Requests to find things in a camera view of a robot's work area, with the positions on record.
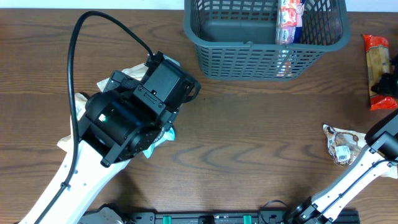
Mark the crumpled beige paper bag upper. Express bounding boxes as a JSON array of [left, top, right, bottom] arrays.
[[96, 63, 148, 92]]

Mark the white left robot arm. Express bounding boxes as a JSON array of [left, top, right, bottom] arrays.
[[23, 53, 201, 223]]

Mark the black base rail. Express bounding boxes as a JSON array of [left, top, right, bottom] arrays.
[[74, 203, 361, 224]]

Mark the Kleenex tissue multipack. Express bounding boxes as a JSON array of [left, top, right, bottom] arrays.
[[275, 0, 305, 77]]

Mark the teal snack packet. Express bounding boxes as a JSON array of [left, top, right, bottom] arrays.
[[143, 127, 175, 159]]

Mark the crumpled beige paper bag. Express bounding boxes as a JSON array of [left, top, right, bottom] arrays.
[[96, 63, 148, 92], [57, 93, 88, 152]]

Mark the spaghetti packet with red ends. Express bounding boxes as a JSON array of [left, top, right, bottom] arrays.
[[363, 34, 397, 110]]

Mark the beige printed snack bag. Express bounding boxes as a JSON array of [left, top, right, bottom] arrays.
[[322, 124, 398, 180]]

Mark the crumpled beige paper bag lower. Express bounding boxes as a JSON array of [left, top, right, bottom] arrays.
[[57, 93, 88, 152]]

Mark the grey plastic lattice basket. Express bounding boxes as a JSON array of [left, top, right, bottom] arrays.
[[184, 0, 350, 81]]

